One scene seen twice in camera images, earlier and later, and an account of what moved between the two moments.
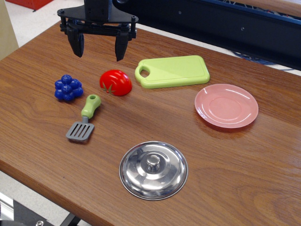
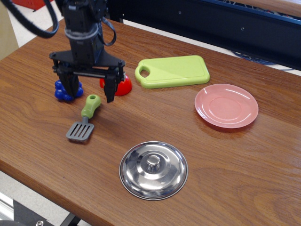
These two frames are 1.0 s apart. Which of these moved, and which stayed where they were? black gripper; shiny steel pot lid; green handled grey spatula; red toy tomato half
Moved: black gripper
Stayed: red toy tomato half; shiny steel pot lid; green handled grey spatula
